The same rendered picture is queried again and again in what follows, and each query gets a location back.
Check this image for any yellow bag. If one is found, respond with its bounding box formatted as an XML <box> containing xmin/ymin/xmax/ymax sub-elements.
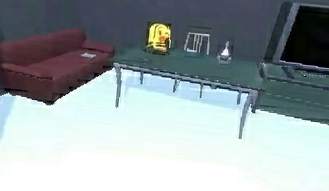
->
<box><xmin>144</xmin><ymin>21</ymin><xmax>173</xmax><ymax>56</ymax></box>

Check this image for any black television set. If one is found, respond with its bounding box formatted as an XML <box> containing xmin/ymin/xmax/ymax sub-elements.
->
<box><xmin>263</xmin><ymin>0</ymin><xmax>329</xmax><ymax>71</ymax></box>

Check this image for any small white remote control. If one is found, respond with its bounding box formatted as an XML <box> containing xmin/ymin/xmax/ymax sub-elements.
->
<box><xmin>80</xmin><ymin>51</ymin><xmax>97</xmax><ymax>60</ymax></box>

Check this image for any dark box white frame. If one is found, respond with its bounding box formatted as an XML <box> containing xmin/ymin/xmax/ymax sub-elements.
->
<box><xmin>182</xmin><ymin>25</ymin><xmax>213</xmax><ymax>60</ymax></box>

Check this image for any dark red sofa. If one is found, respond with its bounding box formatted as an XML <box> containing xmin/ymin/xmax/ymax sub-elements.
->
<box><xmin>0</xmin><ymin>19</ymin><xmax>117</xmax><ymax>111</ymax></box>

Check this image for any green glass metal-leg table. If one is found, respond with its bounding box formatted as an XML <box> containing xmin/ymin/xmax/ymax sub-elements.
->
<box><xmin>105</xmin><ymin>42</ymin><xmax>267</xmax><ymax>142</ymax></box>

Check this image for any small white grey bottle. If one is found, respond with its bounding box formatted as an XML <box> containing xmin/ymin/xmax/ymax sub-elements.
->
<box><xmin>216</xmin><ymin>39</ymin><xmax>235</xmax><ymax>66</ymax></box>

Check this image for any dark green television stand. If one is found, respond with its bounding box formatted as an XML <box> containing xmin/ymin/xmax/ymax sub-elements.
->
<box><xmin>252</xmin><ymin>60</ymin><xmax>329</xmax><ymax>129</ymax></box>

